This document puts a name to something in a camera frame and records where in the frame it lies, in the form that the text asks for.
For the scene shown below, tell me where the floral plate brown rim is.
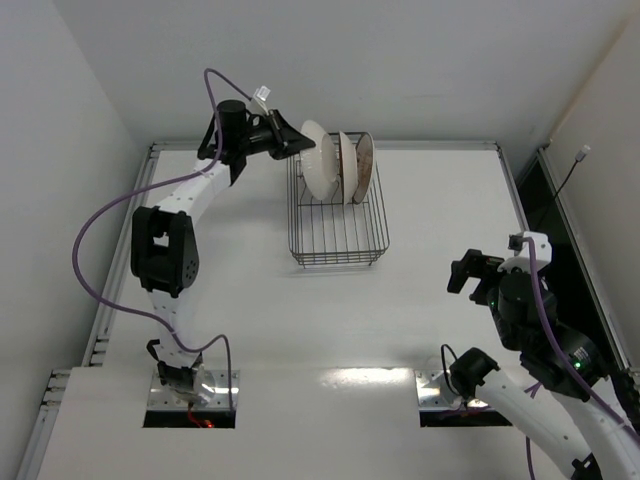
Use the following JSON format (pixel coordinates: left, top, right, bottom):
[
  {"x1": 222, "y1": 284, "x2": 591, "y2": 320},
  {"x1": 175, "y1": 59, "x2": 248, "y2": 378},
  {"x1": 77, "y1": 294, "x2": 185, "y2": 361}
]
[
  {"x1": 300, "y1": 120, "x2": 338, "y2": 201},
  {"x1": 352, "y1": 132, "x2": 375, "y2": 204}
]

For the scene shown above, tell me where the sunburst plate green rim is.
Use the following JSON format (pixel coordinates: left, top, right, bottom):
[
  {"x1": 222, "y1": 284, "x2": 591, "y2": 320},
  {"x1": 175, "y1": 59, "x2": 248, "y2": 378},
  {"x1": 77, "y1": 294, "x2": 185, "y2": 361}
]
[{"x1": 339, "y1": 131, "x2": 359, "y2": 204}]

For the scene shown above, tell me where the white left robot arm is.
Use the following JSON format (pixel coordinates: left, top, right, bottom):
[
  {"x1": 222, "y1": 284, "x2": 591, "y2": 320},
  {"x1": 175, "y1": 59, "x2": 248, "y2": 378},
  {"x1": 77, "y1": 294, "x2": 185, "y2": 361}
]
[{"x1": 131, "y1": 99, "x2": 317, "y2": 403}]

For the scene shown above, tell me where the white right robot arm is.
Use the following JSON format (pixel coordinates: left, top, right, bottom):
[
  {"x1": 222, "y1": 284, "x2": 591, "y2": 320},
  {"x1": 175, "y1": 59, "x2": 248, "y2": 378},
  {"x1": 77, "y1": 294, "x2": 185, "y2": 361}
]
[{"x1": 443, "y1": 231, "x2": 639, "y2": 479}]

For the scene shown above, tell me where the grey wire dish rack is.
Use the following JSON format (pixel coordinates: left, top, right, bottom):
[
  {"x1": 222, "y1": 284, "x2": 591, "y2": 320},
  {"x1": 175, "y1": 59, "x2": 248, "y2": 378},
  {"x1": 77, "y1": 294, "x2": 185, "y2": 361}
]
[{"x1": 287, "y1": 155, "x2": 390, "y2": 269}]

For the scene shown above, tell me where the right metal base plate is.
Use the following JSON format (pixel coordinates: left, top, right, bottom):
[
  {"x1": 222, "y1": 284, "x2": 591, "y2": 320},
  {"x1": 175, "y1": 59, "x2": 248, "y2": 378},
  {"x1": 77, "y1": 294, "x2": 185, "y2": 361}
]
[{"x1": 414, "y1": 369, "x2": 491, "y2": 413}]

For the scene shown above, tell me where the metal base plate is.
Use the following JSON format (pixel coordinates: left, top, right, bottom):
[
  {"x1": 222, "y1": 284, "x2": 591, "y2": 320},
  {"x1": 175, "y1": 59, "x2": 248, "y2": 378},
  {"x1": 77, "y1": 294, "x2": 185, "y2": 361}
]
[
  {"x1": 414, "y1": 369, "x2": 491, "y2": 413},
  {"x1": 146, "y1": 370, "x2": 240, "y2": 412}
]

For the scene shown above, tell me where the black cable white connector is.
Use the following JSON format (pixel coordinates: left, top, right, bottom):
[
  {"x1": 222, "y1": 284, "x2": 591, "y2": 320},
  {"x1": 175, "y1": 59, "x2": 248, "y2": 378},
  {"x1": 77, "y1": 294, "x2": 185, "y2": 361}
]
[{"x1": 534, "y1": 145, "x2": 591, "y2": 231}]

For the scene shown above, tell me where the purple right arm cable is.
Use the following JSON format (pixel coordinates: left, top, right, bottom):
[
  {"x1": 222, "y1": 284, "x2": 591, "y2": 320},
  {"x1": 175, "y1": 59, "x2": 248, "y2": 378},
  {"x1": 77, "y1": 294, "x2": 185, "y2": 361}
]
[{"x1": 524, "y1": 237, "x2": 640, "y2": 480}]

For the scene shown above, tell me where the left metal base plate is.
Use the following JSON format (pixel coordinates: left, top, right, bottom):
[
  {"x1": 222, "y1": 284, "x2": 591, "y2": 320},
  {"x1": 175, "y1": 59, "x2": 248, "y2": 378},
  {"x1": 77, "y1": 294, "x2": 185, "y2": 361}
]
[{"x1": 146, "y1": 370, "x2": 240, "y2": 412}]

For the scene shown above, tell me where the aluminium table frame rail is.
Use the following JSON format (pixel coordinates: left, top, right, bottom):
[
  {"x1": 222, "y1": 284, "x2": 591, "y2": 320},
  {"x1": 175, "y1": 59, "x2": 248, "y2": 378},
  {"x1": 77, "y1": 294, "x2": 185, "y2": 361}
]
[{"x1": 14, "y1": 141, "x2": 501, "y2": 480}]

